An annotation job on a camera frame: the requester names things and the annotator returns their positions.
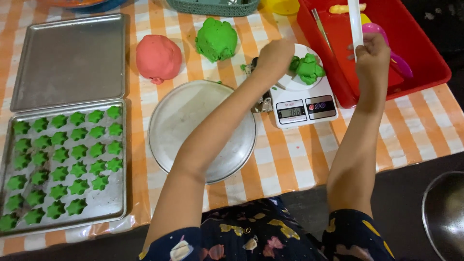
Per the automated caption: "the pink plastic spoon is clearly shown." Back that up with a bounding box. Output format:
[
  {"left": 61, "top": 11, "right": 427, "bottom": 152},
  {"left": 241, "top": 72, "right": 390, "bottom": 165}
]
[{"left": 362, "top": 22, "right": 414, "bottom": 79}]

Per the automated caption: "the blue and orange bowl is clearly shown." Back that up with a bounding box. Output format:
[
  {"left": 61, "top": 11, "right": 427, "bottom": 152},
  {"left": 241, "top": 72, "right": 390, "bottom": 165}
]
[{"left": 43, "top": 0, "right": 129, "bottom": 14}]

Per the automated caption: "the white plastic scraper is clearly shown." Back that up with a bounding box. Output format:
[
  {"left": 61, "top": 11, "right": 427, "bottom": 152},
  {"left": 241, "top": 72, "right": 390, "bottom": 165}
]
[{"left": 347, "top": 0, "right": 364, "bottom": 62}]

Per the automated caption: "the person's right hand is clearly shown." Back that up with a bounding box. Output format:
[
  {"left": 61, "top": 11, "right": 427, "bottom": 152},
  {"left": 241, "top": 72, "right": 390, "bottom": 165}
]
[{"left": 355, "top": 33, "right": 391, "bottom": 85}]

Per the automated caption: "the orange checkered tablecloth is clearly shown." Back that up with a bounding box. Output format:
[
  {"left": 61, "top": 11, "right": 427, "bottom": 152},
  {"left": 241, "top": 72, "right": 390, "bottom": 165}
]
[{"left": 0, "top": 0, "right": 464, "bottom": 256}]

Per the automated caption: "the small green dough lump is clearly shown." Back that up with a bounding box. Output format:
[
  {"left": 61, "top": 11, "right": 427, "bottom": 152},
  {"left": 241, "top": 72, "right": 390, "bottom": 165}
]
[{"left": 289, "top": 53, "right": 326, "bottom": 86}]

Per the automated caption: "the yellow plastic container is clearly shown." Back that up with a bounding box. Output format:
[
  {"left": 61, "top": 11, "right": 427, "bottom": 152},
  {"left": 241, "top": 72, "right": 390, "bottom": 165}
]
[{"left": 262, "top": 0, "right": 300, "bottom": 16}]

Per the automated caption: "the white digital kitchen scale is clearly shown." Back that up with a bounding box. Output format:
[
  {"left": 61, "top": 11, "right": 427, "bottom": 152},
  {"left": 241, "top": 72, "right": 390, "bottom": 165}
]
[{"left": 268, "top": 43, "right": 339, "bottom": 129}]

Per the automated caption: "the metal utensil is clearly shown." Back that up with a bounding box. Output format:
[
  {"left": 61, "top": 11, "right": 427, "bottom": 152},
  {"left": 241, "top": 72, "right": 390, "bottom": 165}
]
[{"left": 311, "top": 8, "right": 334, "bottom": 53}]

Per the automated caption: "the teal woven basket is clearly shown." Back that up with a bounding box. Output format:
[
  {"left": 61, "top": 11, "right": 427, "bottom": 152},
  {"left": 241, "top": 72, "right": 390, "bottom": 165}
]
[{"left": 166, "top": 0, "right": 261, "bottom": 17}]

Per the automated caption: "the pink dough ball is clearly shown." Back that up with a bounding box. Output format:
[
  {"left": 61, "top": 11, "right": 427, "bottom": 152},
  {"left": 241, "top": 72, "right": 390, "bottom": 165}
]
[{"left": 136, "top": 34, "right": 183, "bottom": 85}]

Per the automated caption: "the metal strainer bowl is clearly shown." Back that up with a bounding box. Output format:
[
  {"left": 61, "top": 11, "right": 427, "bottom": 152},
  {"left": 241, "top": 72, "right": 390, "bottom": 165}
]
[{"left": 422, "top": 171, "right": 464, "bottom": 261}]

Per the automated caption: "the large green dough ball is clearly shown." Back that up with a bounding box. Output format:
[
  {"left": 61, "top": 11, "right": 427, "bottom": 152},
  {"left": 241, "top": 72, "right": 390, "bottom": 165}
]
[{"left": 195, "top": 17, "right": 238, "bottom": 63}]

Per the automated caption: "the yellow plastic utensil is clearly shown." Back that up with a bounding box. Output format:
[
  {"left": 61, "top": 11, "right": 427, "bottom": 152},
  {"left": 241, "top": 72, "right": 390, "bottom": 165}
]
[{"left": 329, "top": 3, "right": 367, "bottom": 15}]

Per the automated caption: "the metal tray with cookies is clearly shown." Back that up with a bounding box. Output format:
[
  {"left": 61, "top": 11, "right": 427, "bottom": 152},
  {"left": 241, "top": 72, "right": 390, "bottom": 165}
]
[{"left": 0, "top": 99, "right": 127, "bottom": 238}]

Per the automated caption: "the metal cookie press tool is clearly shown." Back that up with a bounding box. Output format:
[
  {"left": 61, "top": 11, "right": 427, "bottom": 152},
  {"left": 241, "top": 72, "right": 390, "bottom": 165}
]
[{"left": 245, "top": 57, "right": 273, "bottom": 113}]

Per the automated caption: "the person's left hand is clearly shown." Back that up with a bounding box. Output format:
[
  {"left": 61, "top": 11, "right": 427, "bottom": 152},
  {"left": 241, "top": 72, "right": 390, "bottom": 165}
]
[{"left": 255, "top": 38, "right": 296, "bottom": 81}]

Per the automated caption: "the person's dark patterned clothing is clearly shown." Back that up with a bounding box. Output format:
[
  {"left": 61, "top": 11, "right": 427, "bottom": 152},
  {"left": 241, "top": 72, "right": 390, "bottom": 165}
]
[{"left": 138, "top": 196, "right": 396, "bottom": 261}]

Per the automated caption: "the group of green star cookies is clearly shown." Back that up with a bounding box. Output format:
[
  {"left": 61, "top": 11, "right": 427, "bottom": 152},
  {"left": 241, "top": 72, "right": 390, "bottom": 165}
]
[{"left": 0, "top": 105, "right": 124, "bottom": 232}]

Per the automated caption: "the red plastic tray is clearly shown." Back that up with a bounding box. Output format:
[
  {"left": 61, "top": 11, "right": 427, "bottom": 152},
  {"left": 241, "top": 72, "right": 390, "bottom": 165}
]
[{"left": 297, "top": 0, "right": 452, "bottom": 109}]

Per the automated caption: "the round metal plate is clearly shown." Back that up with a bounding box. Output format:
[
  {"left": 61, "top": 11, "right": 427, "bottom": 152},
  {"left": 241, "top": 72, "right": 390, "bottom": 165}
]
[{"left": 148, "top": 80, "right": 257, "bottom": 185}]

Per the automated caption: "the empty rectangular metal tray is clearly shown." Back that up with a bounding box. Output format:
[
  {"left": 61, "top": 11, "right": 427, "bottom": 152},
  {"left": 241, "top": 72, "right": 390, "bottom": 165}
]
[{"left": 10, "top": 13, "right": 126, "bottom": 113}]

